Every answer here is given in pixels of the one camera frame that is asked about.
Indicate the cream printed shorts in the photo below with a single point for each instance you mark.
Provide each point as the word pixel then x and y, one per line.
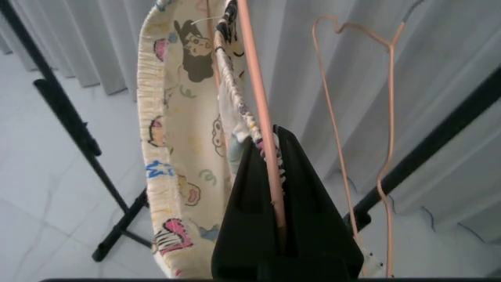
pixel 172 117

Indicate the black clothes rack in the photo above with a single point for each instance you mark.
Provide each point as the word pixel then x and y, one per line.
pixel 66 113

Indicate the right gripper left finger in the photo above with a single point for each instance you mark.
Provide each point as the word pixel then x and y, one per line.
pixel 246 235

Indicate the pink clothes hanger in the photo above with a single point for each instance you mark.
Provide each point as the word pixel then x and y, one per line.
pixel 390 98
pixel 259 98

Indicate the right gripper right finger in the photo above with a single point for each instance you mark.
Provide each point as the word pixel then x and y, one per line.
pixel 321 235

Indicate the white curtain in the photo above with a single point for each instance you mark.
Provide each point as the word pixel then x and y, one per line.
pixel 450 39

